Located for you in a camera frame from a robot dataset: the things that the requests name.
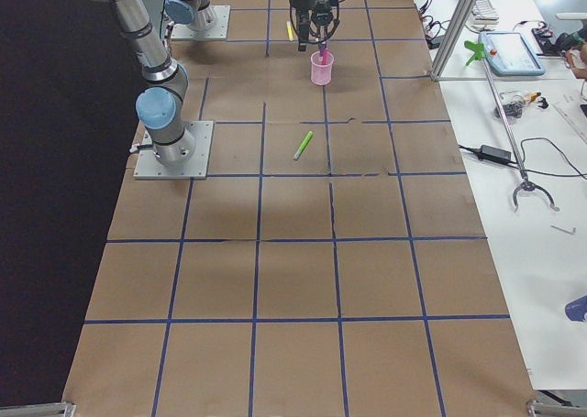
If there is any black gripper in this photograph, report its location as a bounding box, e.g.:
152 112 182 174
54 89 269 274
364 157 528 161
289 0 339 51

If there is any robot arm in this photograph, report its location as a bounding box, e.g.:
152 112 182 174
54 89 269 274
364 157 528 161
163 0 346 54
90 0 195 166

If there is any pink mesh cup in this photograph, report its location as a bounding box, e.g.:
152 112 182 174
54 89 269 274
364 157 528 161
310 50 335 86

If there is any yellow pen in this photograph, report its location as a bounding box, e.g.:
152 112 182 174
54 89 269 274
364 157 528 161
286 20 294 41

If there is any green pen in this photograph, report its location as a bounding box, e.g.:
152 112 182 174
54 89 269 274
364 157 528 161
293 130 314 161

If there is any green plastic tool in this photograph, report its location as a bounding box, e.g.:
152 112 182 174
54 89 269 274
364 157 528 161
464 40 485 66

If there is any teach pendant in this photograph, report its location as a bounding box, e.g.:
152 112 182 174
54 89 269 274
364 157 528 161
478 31 546 76

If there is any black power adapter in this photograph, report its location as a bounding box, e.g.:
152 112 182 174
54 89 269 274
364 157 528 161
477 145 512 165

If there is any long reach grabber tool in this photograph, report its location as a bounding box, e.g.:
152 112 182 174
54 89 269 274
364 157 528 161
476 27 561 214

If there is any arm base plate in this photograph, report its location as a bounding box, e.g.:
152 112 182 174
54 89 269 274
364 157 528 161
134 121 214 180
167 5 230 41

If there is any aluminium frame post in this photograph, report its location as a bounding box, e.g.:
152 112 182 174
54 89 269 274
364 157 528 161
430 0 476 82

